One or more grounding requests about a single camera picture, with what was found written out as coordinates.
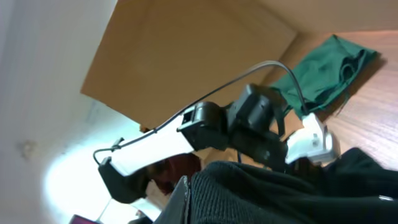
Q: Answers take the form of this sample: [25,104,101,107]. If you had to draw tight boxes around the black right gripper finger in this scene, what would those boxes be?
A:
[153,176,190,224]

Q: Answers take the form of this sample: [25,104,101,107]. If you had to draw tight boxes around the black garment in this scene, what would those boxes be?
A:
[190,148,397,223]

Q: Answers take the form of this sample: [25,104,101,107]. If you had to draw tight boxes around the green cloth bag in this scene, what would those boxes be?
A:
[271,35,379,118]

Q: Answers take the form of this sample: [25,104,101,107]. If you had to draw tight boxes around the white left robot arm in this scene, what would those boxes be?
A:
[98,84,287,204]

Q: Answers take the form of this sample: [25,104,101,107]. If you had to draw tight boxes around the brown cardboard panel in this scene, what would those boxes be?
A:
[81,0,297,128]

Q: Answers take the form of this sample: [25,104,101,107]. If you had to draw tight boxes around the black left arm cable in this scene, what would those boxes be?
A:
[93,60,309,166]

